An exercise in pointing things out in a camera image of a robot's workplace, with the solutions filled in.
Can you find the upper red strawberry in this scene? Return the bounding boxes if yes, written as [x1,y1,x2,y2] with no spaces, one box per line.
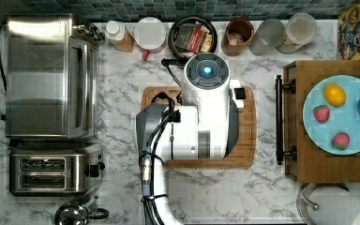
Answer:
[313,105,330,123]

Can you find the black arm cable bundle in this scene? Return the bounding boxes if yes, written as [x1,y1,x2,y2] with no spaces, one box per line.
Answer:
[139,91,182,225]

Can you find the light blue plate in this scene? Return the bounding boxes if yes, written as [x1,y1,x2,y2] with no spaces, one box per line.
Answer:
[302,75,360,156]

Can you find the colourful cereal box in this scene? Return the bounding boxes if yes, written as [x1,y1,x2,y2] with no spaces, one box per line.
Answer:
[337,3,360,60]

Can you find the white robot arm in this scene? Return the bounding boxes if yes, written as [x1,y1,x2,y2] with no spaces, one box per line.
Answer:
[134,52,244,225]

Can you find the clear jar with lid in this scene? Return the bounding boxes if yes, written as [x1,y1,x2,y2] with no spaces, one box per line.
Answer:
[276,13,318,53]

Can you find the paper towel roll holder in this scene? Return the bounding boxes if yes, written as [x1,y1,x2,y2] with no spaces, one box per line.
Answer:
[296,184,360,225]

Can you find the red strawberry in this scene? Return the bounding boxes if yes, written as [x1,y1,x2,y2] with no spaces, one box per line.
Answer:
[332,132,350,150]
[313,105,330,123]

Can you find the lower red strawberry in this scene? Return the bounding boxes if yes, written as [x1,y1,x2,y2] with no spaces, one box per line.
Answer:
[332,132,350,150]

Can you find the wooden tray with handle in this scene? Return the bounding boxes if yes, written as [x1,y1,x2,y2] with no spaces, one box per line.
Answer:
[275,60,360,183]

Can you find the stainless toaster oven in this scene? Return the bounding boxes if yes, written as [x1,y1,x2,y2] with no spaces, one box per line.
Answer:
[6,14,102,139]

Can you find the amber bottle white cap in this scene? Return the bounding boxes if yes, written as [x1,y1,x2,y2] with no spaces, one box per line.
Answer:
[105,21,134,53]

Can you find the yellow lemon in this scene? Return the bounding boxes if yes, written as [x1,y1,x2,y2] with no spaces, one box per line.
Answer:
[323,83,347,107]

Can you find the brown wooden cup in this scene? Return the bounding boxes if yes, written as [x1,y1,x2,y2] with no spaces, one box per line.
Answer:
[221,18,254,56]

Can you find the bamboo cutting board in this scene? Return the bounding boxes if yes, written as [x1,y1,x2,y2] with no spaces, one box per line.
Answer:
[136,86,257,168]

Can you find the frosted grey glass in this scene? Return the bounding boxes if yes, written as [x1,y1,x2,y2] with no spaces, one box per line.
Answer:
[249,19,286,56]

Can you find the silver two-slot toaster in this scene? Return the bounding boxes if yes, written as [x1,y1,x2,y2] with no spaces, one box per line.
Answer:
[9,142,105,197]

